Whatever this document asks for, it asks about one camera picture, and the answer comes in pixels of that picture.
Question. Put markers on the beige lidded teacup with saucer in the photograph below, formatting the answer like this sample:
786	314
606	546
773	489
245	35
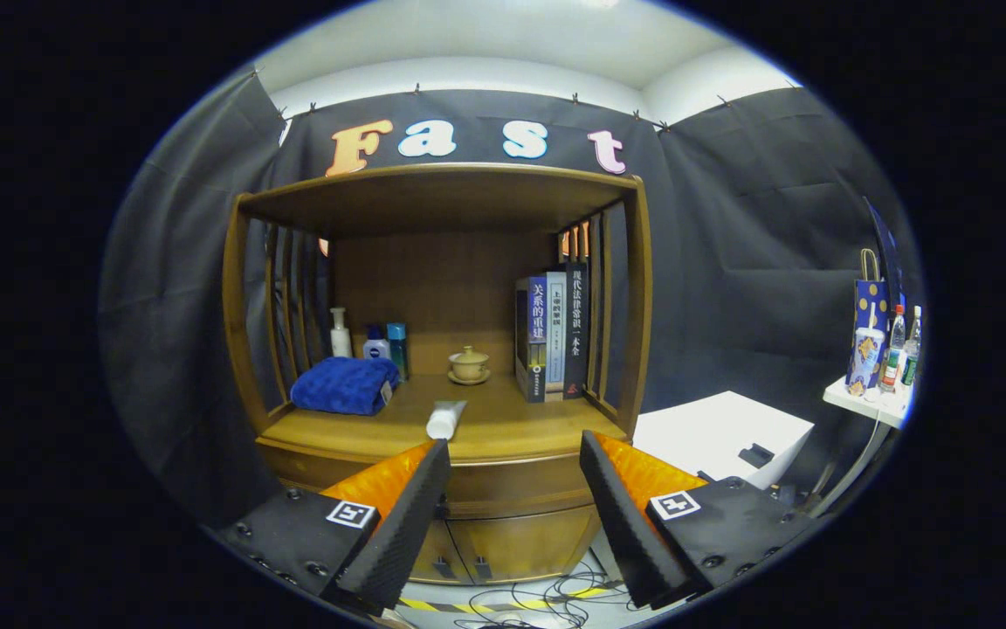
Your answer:
468	365

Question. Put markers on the white pump bottle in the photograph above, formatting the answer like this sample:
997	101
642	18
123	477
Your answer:
341	339

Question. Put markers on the white bottle with blue cap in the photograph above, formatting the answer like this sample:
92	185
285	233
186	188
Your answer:
376	348

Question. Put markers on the white box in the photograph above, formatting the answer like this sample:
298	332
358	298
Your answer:
713	432

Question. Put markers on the wooden cabinet door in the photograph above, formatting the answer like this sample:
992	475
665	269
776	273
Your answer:
529	546
433	555

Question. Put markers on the teal bottle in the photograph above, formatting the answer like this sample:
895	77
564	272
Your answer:
397	349

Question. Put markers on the blue book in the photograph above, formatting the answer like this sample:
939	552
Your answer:
536	341

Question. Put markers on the blue dotted gift bag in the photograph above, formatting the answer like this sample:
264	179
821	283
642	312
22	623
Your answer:
871	301

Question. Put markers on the dark blue dotted bag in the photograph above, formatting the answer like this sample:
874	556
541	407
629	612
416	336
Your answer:
885	245

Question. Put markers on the yellow black hazard tape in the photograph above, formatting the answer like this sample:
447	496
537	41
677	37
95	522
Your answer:
468	606

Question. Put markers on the white side table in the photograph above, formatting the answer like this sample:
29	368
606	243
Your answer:
861	404

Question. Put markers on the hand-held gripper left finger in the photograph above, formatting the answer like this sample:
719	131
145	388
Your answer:
411	515

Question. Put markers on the wooden drawer with black knob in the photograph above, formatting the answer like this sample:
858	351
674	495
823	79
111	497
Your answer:
512	489

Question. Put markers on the white facial cleanser tube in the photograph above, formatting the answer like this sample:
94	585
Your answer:
445	421

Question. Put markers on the patterned paper cup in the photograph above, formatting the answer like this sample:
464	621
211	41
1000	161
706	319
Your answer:
865	362

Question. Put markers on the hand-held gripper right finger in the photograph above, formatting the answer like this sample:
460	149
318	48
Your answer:
621	515

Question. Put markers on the clear bottle with green label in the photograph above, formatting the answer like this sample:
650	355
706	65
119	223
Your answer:
911	354

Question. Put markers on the pale grey book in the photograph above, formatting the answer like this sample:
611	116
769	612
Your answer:
555	341

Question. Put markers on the blue folded towel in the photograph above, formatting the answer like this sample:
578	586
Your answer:
341	384

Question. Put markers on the wooden countertop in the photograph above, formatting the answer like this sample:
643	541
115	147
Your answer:
503	419

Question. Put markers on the wooden cabinet with slatted sides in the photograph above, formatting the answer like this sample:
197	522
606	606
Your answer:
433	279

